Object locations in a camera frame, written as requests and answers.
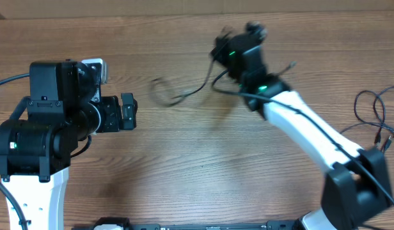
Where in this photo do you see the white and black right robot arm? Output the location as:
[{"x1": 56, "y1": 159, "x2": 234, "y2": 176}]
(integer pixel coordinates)
[{"x1": 211, "y1": 22, "x2": 394, "y2": 229}]

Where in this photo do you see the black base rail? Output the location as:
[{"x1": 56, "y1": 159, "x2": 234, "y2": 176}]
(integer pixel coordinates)
[{"x1": 72, "y1": 217, "x2": 304, "y2": 230}]

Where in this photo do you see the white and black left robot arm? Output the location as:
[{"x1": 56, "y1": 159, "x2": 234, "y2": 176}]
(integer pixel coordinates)
[{"x1": 0, "y1": 58, "x2": 138, "y2": 229}]

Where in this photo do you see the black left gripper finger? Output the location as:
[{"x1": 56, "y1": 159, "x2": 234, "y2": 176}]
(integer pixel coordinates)
[
  {"x1": 120, "y1": 112, "x2": 137, "y2": 130},
  {"x1": 121, "y1": 93, "x2": 137, "y2": 112}
]

